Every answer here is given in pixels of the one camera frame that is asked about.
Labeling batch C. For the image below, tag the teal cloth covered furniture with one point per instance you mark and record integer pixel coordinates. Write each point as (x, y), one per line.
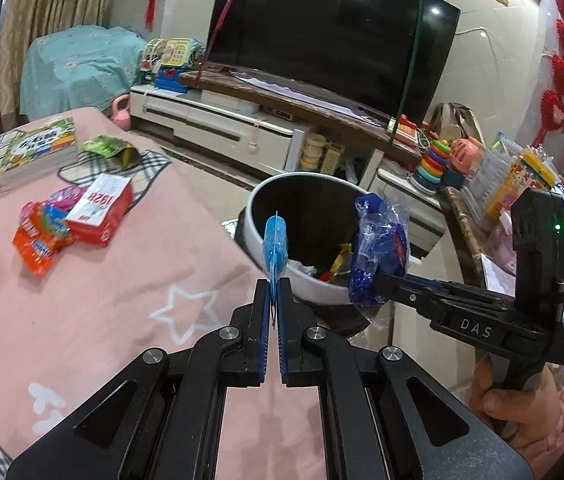
(76, 70)

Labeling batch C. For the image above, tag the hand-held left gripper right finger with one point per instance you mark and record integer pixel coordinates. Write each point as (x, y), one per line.
(282, 355)

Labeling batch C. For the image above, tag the green snack packet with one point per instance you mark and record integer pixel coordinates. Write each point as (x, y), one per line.
(106, 149)

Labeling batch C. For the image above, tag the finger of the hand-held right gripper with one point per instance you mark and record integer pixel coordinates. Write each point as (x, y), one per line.
(412, 296)
(477, 296)

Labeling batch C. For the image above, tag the yellow food jars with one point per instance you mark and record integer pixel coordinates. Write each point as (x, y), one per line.
(313, 152)

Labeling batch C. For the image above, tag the pink blanket with plaid patches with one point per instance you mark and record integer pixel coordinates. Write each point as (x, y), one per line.
(111, 310)

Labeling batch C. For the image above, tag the black flat television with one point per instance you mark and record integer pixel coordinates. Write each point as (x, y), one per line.
(332, 35)

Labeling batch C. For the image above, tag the green cover book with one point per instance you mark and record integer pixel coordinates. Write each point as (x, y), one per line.
(36, 152)

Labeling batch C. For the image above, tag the red toy telephone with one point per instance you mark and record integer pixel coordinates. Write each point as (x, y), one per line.
(407, 132)

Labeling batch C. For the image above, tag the white television cabinet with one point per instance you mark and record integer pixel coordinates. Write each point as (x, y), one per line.
(211, 120)

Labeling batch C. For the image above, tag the pink toy container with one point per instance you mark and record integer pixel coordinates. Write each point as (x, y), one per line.
(464, 160)

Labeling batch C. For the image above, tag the clear plastic drawer organiser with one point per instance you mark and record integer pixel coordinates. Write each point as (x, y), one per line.
(492, 180)

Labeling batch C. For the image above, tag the yellow cartoon box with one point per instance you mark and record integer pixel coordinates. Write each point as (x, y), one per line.
(537, 175)

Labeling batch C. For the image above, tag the toy cash register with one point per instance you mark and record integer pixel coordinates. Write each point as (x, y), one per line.
(171, 65)

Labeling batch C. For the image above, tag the pink round snack packet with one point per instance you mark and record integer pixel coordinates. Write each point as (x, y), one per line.
(64, 197)

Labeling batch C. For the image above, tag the white trash bin black liner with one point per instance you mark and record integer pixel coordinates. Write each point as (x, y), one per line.
(307, 210)

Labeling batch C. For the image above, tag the yellow brown snack packet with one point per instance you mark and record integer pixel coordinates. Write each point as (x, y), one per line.
(341, 260)

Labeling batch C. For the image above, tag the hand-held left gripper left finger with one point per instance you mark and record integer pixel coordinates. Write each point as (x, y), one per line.
(263, 330)

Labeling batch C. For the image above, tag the pink kettlebell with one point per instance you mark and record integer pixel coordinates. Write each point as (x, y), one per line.
(121, 115)

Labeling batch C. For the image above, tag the orange snack packet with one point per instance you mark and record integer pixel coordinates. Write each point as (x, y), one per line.
(36, 240)

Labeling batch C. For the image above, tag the beige backpack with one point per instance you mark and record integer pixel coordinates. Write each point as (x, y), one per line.
(454, 122)

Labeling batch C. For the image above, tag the yellow grater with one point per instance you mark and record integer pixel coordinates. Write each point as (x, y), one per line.
(333, 160)

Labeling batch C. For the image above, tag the red and white box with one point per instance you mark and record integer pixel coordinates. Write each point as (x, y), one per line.
(99, 210)

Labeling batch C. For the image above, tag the person's right hand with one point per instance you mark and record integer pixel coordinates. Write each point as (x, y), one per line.
(502, 405)

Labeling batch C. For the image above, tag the clear plastic bag blue print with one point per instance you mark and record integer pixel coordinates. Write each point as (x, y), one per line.
(377, 245)

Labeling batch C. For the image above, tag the thin blue wrapper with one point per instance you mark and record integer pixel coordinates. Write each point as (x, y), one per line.
(274, 245)

